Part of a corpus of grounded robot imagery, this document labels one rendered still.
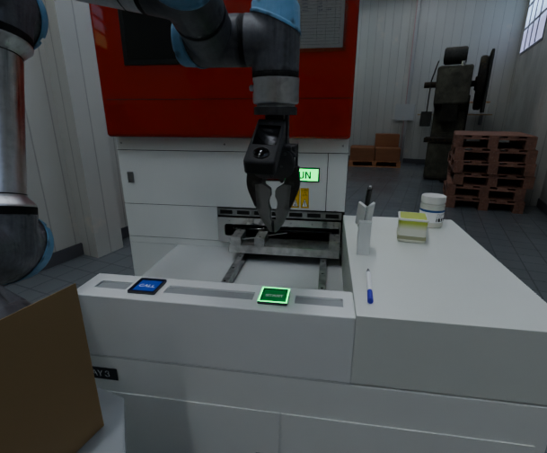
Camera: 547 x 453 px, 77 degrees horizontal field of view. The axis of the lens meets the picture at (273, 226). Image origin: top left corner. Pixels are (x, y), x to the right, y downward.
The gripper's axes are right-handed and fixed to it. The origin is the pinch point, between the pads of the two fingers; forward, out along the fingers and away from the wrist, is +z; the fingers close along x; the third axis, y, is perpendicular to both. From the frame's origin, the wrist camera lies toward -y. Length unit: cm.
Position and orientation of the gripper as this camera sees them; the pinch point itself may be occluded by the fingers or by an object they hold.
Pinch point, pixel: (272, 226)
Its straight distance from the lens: 60.7
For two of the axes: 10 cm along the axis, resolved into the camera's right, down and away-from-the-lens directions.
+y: 1.6, -3.1, 9.4
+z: 0.0, 9.5, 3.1
